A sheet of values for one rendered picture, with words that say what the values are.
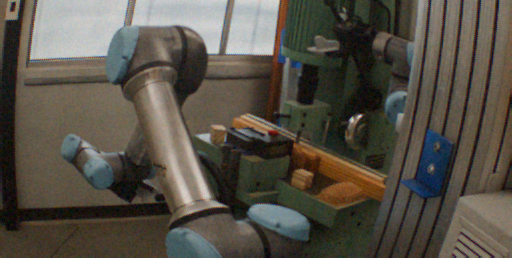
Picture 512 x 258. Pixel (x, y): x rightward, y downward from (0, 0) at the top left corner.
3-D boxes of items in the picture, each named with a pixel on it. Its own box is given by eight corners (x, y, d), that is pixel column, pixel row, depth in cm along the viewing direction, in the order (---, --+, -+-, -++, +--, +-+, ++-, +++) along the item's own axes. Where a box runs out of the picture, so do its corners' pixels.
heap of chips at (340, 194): (312, 195, 159) (315, 182, 158) (346, 187, 169) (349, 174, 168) (337, 207, 153) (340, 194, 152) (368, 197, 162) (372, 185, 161)
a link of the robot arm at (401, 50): (414, 81, 133) (419, 46, 131) (380, 68, 141) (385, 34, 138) (429, 81, 138) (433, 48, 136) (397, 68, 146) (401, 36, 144)
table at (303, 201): (167, 155, 189) (168, 136, 188) (242, 147, 210) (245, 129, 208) (307, 237, 147) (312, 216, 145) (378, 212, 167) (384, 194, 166)
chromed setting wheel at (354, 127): (339, 150, 181) (347, 109, 178) (363, 145, 190) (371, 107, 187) (346, 153, 179) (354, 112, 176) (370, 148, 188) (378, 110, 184)
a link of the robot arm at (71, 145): (65, 164, 142) (56, 152, 148) (94, 180, 149) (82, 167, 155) (77, 138, 142) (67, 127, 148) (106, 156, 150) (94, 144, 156)
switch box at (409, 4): (395, 35, 186) (400, -11, 182) (410, 37, 192) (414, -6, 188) (409, 39, 181) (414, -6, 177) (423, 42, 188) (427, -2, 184)
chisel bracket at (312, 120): (278, 129, 183) (283, 100, 181) (311, 125, 192) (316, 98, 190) (296, 137, 178) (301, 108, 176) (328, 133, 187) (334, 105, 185)
